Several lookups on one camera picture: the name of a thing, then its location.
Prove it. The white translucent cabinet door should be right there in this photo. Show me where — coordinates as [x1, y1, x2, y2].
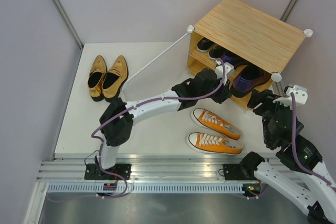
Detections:
[123, 33, 190, 101]

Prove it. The purple loafer shoe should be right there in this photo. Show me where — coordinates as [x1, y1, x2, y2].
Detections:
[230, 65, 271, 98]
[222, 50, 249, 68]

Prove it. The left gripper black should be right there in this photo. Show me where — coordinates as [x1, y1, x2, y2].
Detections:
[198, 74, 232, 104]

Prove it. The gold heeled shoe right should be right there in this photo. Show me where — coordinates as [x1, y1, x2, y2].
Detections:
[102, 55, 129, 102]

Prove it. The orange canvas sneaker lower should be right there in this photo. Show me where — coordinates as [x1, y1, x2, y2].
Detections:
[186, 132, 244, 155]

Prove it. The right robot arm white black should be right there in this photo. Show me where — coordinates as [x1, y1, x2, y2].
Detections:
[239, 86, 335, 223]

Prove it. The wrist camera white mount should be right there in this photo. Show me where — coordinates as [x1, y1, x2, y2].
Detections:
[215, 60, 235, 82]
[273, 85, 308, 107]

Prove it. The aluminium rail frame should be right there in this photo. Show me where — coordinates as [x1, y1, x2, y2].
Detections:
[36, 159, 323, 183]

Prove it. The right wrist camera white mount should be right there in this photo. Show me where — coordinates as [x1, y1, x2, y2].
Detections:
[273, 85, 308, 107]

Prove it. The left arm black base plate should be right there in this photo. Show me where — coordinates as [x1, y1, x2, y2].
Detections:
[84, 164, 131, 180]

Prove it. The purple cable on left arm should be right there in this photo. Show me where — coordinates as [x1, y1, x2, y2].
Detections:
[91, 58, 229, 198]

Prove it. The orange canvas sneaker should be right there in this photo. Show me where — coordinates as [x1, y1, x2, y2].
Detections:
[191, 108, 242, 140]
[186, 132, 244, 155]

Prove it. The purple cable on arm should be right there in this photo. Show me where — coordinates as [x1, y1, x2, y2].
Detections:
[290, 92, 336, 190]
[91, 58, 229, 198]

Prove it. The orange canvas sneaker upper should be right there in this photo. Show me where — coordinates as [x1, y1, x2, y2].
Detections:
[191, 108, 242, 140]

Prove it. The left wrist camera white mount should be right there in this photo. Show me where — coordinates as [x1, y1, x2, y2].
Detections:
[215, 60, 235, 82]

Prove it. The white slotted cable duct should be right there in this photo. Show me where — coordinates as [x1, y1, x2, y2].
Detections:
[48, 182, 245, 194]

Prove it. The gold heeled shoe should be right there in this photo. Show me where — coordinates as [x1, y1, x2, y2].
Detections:
[87, 55, 107, 102]
[102, 55, 129, 102]

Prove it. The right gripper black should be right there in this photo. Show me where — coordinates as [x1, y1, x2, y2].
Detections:
[246, 88, 293, 144]

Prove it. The wooden two-shelf shoe cabinet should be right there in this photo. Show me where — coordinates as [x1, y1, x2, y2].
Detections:
[185, 0, 313, 111]

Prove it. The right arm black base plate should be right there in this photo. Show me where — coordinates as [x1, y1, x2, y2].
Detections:
[217, 164, 246, 181]

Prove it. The black canvas sneaker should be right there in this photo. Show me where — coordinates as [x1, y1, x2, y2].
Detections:
[208, 45, 227, 60]
[196, 37, 215, 52]

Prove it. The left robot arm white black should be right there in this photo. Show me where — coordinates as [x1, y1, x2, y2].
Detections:
[91, 64, 234, 179]

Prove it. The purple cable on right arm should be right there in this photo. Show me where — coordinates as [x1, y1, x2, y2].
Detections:
[290, 92, 336, 190]

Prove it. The gold heeled shoe left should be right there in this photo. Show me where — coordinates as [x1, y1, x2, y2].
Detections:
[87, 55, 107, 102]

